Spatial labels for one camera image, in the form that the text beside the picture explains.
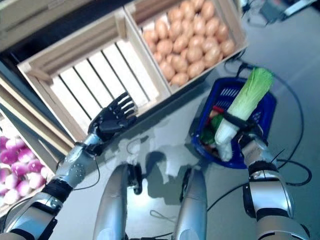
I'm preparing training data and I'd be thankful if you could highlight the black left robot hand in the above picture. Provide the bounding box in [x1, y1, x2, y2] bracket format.
[87, 91, 139, 144]

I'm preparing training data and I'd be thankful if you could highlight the slatted wooden crate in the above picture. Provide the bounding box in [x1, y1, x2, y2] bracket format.
[16, 6, 173, 143]

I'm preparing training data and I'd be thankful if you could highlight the grey cord loop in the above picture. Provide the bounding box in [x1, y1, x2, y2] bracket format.
[149, 209, 178, 223]

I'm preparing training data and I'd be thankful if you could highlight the black cable tangle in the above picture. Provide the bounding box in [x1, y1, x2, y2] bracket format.
[223, 56, 254, 76]

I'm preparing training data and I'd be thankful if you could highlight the silver robot leg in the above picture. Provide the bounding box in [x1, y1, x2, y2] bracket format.
[173, 167, 209, 240]
[92, 163, 144, 240]

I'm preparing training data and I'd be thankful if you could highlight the silver right robot leg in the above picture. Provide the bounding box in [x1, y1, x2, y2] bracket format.
[173, 167, 209, 240]

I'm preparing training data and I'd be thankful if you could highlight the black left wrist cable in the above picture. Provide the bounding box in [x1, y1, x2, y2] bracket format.
[71, 154, 101, 191]

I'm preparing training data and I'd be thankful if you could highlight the silver left robot leg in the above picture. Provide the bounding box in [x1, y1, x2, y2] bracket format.
[92, 163, 144, 240]

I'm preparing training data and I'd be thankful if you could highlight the blue plastic shopping basket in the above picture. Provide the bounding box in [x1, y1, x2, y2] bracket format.
[191, 76, 278, 170]

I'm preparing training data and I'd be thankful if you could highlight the wooden vegetable display stand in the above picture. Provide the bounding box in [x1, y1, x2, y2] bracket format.
[0, 67, 77, 220]
[0, 0, 251, 221]

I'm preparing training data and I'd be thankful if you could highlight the green bell pepper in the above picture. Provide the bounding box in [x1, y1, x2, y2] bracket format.
[211, 115, 226, 129]

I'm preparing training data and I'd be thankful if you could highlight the wooden potato crate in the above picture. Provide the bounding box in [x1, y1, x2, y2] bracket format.
[124, 0, 250, 95]

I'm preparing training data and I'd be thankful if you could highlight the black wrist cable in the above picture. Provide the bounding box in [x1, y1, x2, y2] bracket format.
[273, 148, 313, 188]
[71, 154, 101, 191]

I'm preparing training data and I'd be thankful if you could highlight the black floor cable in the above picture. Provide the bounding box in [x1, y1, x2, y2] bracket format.
[271, 71, 306, 163]
[206, 183, 251, 211]

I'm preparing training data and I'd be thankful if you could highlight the wooden turnip crate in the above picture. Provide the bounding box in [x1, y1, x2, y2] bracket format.
[0, 117, 60, 218]

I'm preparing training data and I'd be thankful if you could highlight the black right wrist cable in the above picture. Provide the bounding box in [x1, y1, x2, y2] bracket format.
[273, 148, 313, 188]

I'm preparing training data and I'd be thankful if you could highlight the dark grey floor pad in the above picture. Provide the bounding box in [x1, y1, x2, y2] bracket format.
[259, 1, 282, 17]

